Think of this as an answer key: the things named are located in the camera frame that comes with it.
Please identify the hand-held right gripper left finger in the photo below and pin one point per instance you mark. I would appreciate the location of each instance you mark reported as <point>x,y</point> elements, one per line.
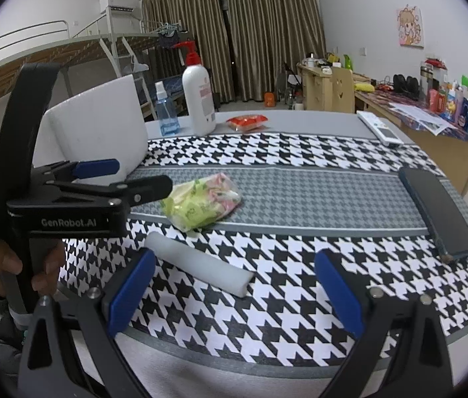
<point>130,294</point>

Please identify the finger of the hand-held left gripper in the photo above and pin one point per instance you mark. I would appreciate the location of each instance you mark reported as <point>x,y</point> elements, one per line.
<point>151,186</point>
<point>95,168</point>

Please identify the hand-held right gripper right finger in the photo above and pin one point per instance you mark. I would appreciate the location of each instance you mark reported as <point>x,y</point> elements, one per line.
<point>337,294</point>

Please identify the white foam box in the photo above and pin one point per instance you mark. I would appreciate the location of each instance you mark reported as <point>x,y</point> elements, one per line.
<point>105,124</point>

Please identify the green pink plastic packet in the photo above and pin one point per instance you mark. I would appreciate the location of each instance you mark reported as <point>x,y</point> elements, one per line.
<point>201,203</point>

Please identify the white foam roll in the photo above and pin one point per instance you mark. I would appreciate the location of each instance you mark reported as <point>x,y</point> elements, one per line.
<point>201,263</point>

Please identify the yellow soft toy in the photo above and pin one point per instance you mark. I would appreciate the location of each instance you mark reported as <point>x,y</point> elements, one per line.
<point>363,87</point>

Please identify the person's left hand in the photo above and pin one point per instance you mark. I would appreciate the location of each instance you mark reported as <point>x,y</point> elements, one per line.
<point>6,261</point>

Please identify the blue spray bottle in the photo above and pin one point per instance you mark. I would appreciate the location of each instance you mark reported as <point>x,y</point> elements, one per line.
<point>167,116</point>

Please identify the white lotion bottle red pump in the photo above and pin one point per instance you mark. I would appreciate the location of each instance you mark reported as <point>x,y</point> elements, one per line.
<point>198,99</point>

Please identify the houndstooth tablecloth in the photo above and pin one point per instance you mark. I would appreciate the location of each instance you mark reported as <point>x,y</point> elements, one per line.
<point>300,199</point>

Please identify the blue mattress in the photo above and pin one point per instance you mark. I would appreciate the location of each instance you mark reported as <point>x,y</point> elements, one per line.
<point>172,85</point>

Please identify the red snack packet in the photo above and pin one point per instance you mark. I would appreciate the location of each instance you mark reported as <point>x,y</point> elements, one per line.
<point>246,122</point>

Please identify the dark hanging clothes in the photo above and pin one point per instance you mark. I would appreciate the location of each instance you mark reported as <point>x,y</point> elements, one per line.
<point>169,39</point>

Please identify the brown curtain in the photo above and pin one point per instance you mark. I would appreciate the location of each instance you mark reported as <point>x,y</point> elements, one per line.
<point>273,33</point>
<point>184,41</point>

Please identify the white air conditioner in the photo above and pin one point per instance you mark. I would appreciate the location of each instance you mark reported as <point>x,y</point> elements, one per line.
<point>116,4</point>

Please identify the white remote control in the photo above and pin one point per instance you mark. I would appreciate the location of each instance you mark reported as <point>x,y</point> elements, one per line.
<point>381,128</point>

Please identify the wooden desk with patterned cover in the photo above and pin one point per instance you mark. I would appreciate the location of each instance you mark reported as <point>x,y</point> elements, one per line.
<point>433,149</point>

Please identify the wooden desk with drawers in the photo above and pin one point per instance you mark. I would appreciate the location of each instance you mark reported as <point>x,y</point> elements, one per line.
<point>315,89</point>

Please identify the white paper sheets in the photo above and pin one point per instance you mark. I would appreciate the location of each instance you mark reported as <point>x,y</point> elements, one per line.
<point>420,118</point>

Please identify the wooden chair with smiley cutout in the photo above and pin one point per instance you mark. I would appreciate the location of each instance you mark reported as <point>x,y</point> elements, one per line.
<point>343,91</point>

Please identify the row of toiletry bottles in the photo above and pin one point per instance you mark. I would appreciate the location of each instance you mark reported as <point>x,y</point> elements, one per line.
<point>466,110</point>

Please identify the green spray bottle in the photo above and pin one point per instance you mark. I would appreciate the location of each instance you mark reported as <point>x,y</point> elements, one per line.
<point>347,62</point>

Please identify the red lid thermos bottle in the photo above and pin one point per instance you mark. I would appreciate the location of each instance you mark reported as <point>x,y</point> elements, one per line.
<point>431,78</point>

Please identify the cartoon wall poster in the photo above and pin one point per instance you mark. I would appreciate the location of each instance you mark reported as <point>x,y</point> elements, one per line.
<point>410,25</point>

